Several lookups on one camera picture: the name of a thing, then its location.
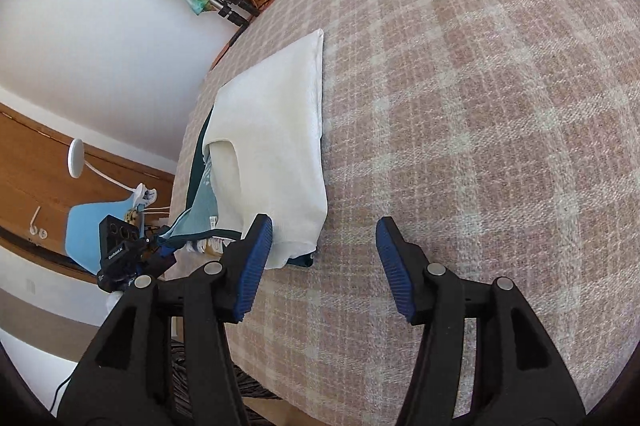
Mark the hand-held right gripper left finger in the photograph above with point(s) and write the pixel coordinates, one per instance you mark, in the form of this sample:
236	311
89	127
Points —
252	266

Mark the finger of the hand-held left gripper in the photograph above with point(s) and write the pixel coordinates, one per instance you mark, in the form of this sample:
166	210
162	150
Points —
160	263

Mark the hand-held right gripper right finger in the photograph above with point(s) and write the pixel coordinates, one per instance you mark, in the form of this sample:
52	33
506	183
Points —
392	266

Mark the cream T-shirt with dark print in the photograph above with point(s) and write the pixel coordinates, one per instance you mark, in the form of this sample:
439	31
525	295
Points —
280	116

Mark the blue chair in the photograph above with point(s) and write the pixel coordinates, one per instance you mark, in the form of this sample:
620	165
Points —
85	231

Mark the white desk lamp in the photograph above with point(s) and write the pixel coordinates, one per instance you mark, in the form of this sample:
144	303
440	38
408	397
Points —
75	156

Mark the black striped rug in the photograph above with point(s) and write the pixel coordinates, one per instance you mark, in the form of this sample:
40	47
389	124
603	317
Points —
250	388

